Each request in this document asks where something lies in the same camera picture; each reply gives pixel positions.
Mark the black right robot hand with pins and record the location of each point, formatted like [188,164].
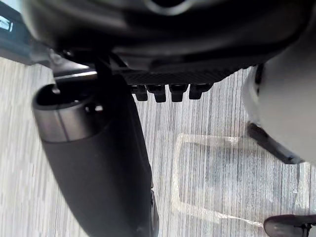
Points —
[98,172]

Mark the dark robot foot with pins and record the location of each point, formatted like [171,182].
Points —
[288,225]

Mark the clear tape floor outline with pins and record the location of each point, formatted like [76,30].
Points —
[175,172]

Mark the dark grey furniture piece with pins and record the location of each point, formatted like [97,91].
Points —
[17,47]

